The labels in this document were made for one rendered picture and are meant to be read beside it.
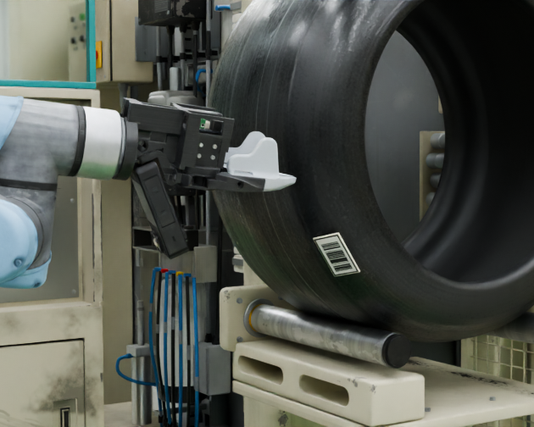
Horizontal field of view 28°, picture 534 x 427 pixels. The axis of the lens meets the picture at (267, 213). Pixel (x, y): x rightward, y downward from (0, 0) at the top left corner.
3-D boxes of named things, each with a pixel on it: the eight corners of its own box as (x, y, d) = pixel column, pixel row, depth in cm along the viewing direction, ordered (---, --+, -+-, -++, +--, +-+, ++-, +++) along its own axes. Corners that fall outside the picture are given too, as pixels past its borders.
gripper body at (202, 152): (241, 120, 114) (133, 105, 109) (227, 197, 116) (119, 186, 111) (219, 108, 121) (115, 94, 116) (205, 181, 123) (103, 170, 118)
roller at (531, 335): (396, 285, 180) (414, 297, 183) (385, 310, 179) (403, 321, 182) (549, 310, 151) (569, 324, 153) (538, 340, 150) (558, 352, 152)
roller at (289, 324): (253, 298, 166) (275, 309, 168) (241, 324, 165) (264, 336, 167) (393, 328, 136) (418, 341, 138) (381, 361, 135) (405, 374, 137)
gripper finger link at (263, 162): (313, 145, 119) (236, 135, 115) (303, 196, 120) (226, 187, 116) (302, 139, 121) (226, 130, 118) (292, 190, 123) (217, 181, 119)
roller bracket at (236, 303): (218, 350, 166) (218, 287, 165) (417, 327, 186) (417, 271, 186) (229, 353, 163) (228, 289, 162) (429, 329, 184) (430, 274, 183)
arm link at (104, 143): (79, 184, 109) (63, 167, 117) (122, 188, 111) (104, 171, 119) (90, 113, 108) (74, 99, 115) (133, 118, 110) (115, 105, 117)
